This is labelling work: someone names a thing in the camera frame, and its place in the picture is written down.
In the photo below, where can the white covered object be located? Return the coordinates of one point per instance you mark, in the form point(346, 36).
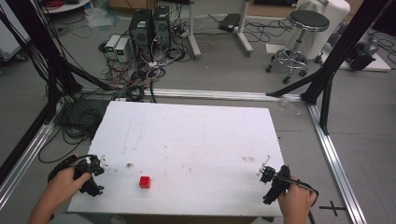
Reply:
point(336, 12)

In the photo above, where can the black frame strut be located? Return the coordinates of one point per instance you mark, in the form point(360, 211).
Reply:
point(28, 34)
point(339, 53)

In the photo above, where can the white table leg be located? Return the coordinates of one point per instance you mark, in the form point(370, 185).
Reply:
point(243, 31)
point(193, 34)

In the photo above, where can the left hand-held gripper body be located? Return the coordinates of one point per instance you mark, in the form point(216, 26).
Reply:
point(92, 168)

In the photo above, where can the round white table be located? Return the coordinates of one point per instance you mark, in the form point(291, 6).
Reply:
point(67, 6)

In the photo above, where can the white power supply unit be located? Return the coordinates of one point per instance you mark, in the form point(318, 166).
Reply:
point(112, 45)
point(122, 49)

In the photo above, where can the flat black box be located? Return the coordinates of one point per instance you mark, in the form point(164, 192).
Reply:
point(229, 22)

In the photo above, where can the person's left hand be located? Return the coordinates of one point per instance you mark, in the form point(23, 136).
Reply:
point(63, 185)

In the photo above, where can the person's right hand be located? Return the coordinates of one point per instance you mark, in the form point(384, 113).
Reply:
point(295, 202)

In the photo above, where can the black round stool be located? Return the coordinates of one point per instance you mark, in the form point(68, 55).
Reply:
point(306, 21)

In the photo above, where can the small black computer tower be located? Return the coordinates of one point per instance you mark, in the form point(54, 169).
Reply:
point(162, 26)

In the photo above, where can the black device on board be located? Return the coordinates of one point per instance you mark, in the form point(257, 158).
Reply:
point(361, 57)

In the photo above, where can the flat white board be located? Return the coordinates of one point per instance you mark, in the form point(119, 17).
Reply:
point(381, 63)

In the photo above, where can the clear plastic bag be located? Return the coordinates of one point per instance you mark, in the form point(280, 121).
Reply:
point(99, 17)

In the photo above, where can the aluminium floor rail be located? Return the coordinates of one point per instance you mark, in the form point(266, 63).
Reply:
point(25, 155)
point(218, 94)
point(336, 165)

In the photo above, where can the red cube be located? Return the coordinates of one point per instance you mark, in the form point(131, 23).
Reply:
point(145, 182)

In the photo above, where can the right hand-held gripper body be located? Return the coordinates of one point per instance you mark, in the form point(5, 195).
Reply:
point(277, 183)

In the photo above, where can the large black computer tower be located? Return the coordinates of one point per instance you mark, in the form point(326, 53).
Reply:
point(140, 34)

